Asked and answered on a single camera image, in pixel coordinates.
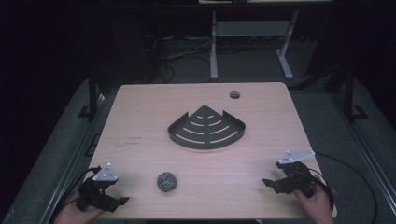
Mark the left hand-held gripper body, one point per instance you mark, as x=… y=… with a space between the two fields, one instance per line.
x=96 y=193

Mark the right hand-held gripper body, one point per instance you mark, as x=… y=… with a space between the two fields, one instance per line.
x=295 y=177

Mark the steel wool scrubber ball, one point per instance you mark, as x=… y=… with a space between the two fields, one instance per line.
x=166 y=182

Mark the black metal corner shelf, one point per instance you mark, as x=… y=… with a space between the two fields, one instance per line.
x=207 y=137

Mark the person's left hand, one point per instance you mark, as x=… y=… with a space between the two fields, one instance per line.
x=72 y=213

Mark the person's right hand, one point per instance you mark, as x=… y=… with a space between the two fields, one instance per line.
x=314 y=205

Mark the aluminium frame rail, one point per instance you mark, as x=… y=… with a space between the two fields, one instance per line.
x=364 y=149
x=73 y=161

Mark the black metal post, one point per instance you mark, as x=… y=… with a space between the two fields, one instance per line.
x=92 y=93

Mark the grey metal desk frame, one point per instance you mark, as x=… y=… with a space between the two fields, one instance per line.
x=249 y=28

